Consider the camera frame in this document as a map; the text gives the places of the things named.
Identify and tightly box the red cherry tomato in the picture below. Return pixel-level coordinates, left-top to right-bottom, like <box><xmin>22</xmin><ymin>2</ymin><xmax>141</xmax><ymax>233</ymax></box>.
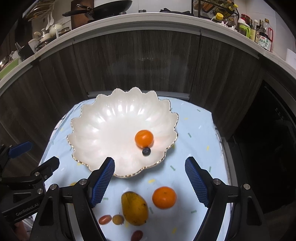
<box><xmin>98</xmin><ymin>215</ymin><xmax>112</xmax><ymax>225</ymax></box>

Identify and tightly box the large orange tangerine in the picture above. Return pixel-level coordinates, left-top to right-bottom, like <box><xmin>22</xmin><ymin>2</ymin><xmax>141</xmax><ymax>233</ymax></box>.
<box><xmin>152</xmin><ymin>186</ymin><xmax>177</xmax><ymax>209</ymax></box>

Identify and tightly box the small yellow-brown fruit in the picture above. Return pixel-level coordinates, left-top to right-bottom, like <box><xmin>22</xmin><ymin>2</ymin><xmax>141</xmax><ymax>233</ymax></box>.
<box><xmin>112</xmin><ymin>214</ymin><xmax>125</xmax><ymax>225</ymax></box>

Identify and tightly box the yellow mango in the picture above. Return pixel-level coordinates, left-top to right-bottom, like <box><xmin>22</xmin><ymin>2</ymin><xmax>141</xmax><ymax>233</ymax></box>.
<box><xmin>121</xmin><ymin>191</ymin><xmax>149</xmax><ymax>226</ymax></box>

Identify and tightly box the dark red grape tomato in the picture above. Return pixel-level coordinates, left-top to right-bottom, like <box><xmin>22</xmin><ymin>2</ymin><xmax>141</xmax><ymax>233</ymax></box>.
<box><xmin>130</xmin><ymin>230</ymin><xmax>143</xmax><ymax>241</ymax></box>

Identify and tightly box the light blue patterned cloth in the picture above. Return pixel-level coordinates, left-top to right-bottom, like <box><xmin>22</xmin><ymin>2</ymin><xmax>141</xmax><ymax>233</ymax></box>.
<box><xmin>40</xmin><ymin>98</ymin><xmax>229</xmax><ymax>240</ymax></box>

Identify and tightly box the dark blueberry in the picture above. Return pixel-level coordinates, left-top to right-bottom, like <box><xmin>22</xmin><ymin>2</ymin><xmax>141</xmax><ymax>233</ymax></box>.
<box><xmin>142</xmin><ymin>147</ymin><xmax>151</xmax><ymax>156</ymax></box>

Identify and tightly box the small orange in bowl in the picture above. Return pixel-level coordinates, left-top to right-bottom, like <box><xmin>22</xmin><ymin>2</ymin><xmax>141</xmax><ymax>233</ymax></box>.
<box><xmin>134</xmin><ymin>130</ymin><xmax>154</xmax><ymax>149</ymax></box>

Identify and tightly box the white scalloped bowl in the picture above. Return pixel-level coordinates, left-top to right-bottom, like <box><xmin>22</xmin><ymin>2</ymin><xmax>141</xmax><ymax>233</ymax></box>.
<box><xmin>67</xmin><ymin>87</ymin><xmax>179</xmax><ymax>178</ymax></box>

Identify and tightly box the green dish basin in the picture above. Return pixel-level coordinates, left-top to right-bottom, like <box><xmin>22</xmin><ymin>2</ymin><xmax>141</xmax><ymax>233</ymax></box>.
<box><xmin>0</xmin><ymin>57</ymin><xmax>20</xmax><ymax>80</ymax></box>

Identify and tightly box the white teapot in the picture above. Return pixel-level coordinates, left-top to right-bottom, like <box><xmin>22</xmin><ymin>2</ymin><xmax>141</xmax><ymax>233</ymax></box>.
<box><xmin>49</xmin><ymin>24</ymin><xmax>63</xmax><ymax>37</ymax></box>

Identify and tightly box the wooden cutting board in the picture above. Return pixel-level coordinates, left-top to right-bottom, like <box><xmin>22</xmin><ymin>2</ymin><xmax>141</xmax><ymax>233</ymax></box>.
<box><xmin>70</xmin><ymin>0</ymin><xmax>95</xmax><ymax>30</ymax></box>

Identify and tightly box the green lidded container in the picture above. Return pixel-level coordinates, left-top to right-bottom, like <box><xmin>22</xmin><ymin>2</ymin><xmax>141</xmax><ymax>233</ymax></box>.
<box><xmin>238</xmin><ymin>18</ymin><xmax>251</xmax><ymax>38</ymax></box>

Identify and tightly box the black wok pan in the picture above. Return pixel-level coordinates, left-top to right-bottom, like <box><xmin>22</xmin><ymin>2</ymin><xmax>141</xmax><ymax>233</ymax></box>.
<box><xmin>62</xmin><ymin>1</ymin><xmax>132</xmax><ymax>20</ymax></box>

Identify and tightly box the soy sauce bottle red handle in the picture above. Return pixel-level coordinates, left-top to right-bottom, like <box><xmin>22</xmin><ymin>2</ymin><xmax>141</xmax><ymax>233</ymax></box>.
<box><xmin>258</xmin><ymin>19</ymin><xmax>274</xmax><ymax>52</ymax></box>

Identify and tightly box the black wire spice rack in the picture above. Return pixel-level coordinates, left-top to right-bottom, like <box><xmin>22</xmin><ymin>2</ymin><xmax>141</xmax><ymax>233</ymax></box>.
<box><xmin>192</xmin><ymin>0</ymin><xmax>240</xmax><ymax>21</ymax></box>

